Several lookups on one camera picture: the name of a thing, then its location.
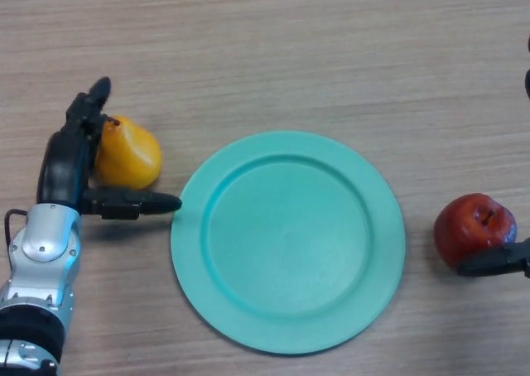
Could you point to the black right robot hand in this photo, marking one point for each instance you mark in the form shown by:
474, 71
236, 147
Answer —
492, 264

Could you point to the green round plate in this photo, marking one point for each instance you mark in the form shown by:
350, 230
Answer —
285, 243

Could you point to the yellow pear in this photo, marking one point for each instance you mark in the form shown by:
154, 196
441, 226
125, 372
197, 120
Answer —
132, 156

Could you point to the red apple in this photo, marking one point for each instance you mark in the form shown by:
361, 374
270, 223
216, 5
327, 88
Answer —
463, 223

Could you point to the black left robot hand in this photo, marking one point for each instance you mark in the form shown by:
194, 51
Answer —
62, 169

